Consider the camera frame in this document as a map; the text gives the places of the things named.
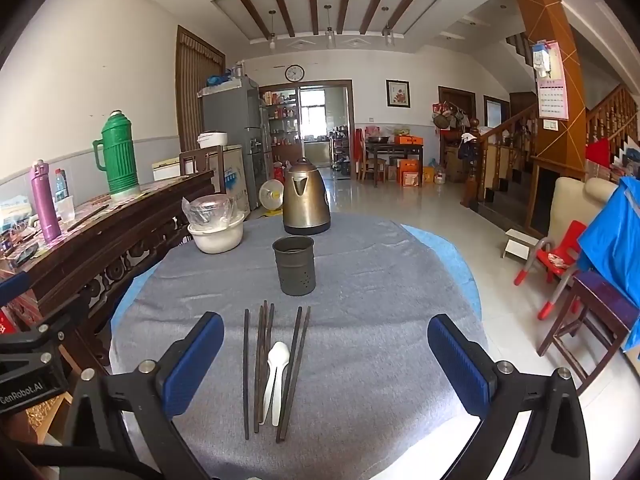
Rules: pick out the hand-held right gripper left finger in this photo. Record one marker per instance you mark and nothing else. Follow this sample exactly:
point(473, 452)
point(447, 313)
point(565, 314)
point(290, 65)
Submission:
point(195, 365)

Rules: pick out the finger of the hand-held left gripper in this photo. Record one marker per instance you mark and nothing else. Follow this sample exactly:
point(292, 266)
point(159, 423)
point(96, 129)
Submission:
point(12, 287)

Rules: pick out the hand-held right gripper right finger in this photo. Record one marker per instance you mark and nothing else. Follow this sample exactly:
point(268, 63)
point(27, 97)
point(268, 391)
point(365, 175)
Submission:
point(460, 370)

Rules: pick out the dark wooden chopstick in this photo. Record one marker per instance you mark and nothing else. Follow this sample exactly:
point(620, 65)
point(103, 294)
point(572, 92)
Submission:
point(245, 375)
point(291, 360)
point(302, 340)
point(271, 320)
point(260, 340)
point(265, 320)

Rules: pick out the white plastic spoon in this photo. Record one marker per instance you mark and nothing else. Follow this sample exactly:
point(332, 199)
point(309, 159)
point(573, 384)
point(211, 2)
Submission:
point(267, 400)
point(278, 352)

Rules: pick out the grey metal utensil holder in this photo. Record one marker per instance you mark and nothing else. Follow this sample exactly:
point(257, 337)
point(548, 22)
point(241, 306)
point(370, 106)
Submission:
point(295, 270)

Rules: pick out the red cloth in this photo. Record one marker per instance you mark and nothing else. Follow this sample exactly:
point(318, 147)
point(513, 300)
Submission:
point(6, 322)

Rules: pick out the purple water bottle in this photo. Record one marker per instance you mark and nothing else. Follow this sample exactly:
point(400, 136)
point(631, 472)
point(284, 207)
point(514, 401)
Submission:
point(45, 205)

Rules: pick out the dark carved wooden sideboard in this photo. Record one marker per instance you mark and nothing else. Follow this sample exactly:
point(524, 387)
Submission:
point(100, 255)

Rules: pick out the clear plastic cup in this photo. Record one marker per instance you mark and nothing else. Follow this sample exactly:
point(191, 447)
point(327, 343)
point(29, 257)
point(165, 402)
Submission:
point(65, 210)

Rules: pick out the clear plastic water bottle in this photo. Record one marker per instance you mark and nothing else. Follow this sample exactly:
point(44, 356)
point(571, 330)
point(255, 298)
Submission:
point(60, 185)

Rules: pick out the blue tablecloth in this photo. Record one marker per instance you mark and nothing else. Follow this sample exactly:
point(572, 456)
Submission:
point(450, 255)

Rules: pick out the grey tablecloth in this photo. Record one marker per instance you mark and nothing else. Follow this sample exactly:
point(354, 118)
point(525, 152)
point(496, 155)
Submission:
point(360, 310)

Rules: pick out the white plastic basin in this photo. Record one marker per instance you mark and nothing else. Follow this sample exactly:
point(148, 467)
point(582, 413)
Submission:
point(217, 240)

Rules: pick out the white step stool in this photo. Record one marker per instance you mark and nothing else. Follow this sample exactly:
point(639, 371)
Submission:
point(520, 245)

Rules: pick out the dark wooden stool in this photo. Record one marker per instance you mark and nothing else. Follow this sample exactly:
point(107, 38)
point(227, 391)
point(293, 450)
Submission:
point(600, 300)

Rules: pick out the red plastic chair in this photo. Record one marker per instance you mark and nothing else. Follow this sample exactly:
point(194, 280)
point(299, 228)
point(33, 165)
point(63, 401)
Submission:
point(562, 250)

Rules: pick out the green thermos jug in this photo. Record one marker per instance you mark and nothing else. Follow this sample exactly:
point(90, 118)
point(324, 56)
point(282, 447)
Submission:
point(120, 155)

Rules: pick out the white floor fan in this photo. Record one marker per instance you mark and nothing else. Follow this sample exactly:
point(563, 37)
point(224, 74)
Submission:
point(271, 195)

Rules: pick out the white chest freezer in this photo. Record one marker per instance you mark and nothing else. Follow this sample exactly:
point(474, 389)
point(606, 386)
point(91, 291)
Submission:
point(235, 175)

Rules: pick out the brass electric kettle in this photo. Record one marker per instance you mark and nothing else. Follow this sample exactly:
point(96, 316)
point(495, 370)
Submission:
point(305, 200)

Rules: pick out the clear water jug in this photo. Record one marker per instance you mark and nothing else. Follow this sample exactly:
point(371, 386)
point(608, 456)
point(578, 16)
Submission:
point(440, 172)

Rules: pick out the beige sofa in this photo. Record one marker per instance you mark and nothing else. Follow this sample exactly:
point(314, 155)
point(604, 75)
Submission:
point(575, 205)

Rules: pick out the blue cloth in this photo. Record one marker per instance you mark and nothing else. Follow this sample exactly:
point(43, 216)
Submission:
point(615, 240)

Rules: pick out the wooden chair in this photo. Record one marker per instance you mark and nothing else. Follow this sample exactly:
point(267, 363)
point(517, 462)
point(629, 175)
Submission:
point(200, 155)

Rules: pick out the dark wooden side table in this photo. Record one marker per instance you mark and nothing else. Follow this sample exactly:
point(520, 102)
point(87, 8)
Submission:
point(392, 152)

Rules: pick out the wooden stair railing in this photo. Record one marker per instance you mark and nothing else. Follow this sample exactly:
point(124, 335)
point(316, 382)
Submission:
point(505, 145)

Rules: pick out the grey refrigerator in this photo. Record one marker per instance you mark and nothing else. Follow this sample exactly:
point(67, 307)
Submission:
point(230, 110)

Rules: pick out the brown striped curtain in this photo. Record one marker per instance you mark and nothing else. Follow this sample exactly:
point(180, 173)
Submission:
point(197, 90)

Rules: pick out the pendant lamp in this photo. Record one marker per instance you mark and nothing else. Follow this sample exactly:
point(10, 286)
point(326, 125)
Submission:
point(388, 32)
point(329, 35)
point(272, 37)

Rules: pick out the wooden pillar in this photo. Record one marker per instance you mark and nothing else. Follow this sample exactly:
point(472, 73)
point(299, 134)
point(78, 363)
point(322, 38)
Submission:
point(555, 20)

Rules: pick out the framed wall picture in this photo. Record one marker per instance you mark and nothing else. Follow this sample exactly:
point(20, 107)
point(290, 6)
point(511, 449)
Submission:
point(398, 93)

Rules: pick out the pink wall calendar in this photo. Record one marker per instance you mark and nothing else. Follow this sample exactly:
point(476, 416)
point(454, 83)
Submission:
point(552, 95)

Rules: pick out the round wall clock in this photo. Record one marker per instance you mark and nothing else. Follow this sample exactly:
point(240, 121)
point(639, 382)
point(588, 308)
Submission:
point(294, 73)

